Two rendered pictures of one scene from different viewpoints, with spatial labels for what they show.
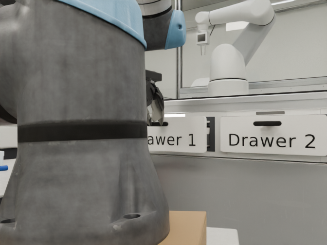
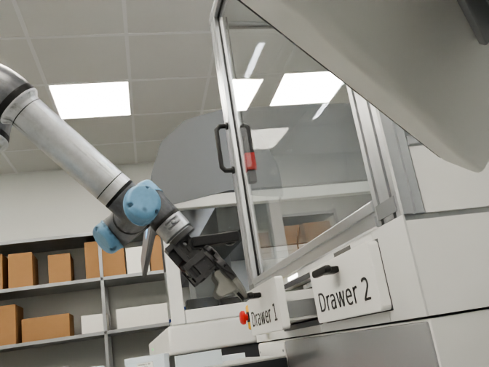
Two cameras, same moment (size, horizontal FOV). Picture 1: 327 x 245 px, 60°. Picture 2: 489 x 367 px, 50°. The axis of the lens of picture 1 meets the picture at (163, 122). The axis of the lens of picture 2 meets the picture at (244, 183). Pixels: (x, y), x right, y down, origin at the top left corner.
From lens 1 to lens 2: 91 cm
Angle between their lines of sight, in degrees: 48
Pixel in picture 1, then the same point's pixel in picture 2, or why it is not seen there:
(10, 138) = (211, 336)
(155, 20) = (112, 207)
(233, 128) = (319, 285)
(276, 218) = not seen: outside the picture
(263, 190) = not seen: outside the picture
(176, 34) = (130, 212)
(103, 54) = not seen: outside the picture
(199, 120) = (273, 282)
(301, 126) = (356, 266)
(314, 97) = (362, 215)
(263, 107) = (335, 245)
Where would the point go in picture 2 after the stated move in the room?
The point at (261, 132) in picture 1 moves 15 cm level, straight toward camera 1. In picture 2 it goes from (335, 285) to (262, 293)
